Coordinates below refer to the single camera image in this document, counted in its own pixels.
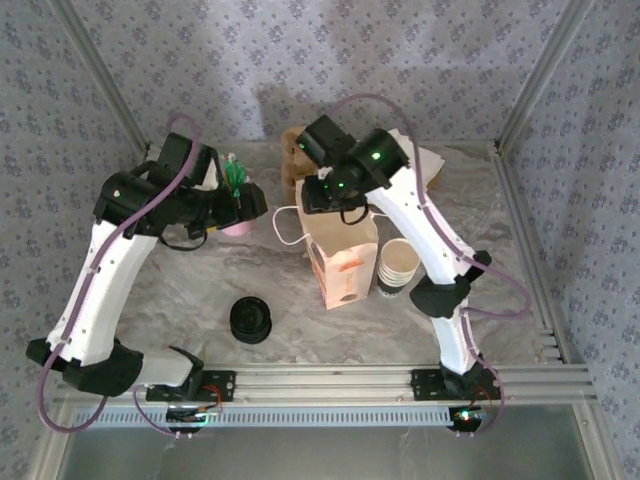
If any stack of white napkins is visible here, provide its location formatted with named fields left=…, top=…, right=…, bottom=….
left=387, top=128, right=446, bottom=191

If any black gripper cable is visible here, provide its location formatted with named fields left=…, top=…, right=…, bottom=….
left=339, top=204, right=372, bottom=227
left=158, top=223, right=209, bottom=252

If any grey metal shelf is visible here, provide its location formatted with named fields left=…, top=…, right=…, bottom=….
left=57, top=427, right=599, bottom=480

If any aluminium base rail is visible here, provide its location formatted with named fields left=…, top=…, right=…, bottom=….
left=53, top=364, right=599, bottom=404

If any printed white paper bag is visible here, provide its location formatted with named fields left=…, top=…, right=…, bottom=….
left=272, top=177, right=389, bottom=311

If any aluminium frame post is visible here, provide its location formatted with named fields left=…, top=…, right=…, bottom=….
left=49, top=0, right=152, bottom=154
left=493, top=0, right=597, bottom=152

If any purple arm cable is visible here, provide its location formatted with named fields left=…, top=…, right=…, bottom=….
left=39, top=113, right=204, bottom=440
left=328, top=93, right=532, bottom=437

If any stack of black cup lids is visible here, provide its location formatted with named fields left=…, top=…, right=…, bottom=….
left=229, top=296, right=274, bottom=345

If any stack of brown pulp carriers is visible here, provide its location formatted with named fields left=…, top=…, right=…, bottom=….
left=279, top=125, right=321, bottom=202

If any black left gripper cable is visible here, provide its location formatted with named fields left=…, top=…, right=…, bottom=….
left=158, top=223, right=209, bottom=252

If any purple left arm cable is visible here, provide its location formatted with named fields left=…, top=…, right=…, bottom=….
left=39, top=113, right=204, bottom=440

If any bundle of straws and stirrers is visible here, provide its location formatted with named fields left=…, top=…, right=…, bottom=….
left=222, top=152, right=251, bottom=199

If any stack of paper cups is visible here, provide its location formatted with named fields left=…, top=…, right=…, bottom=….
left=377, top=238, right=419, bottom=299

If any grey slotted cable duct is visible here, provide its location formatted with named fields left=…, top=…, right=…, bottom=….
left=74, top=403, right=457, bottom=429

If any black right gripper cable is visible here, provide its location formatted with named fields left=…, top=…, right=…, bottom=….
left=339, top=204, right=372, bottom=227

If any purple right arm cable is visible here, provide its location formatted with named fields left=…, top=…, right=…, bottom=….
left=328, top=93, right=532, bottom=437

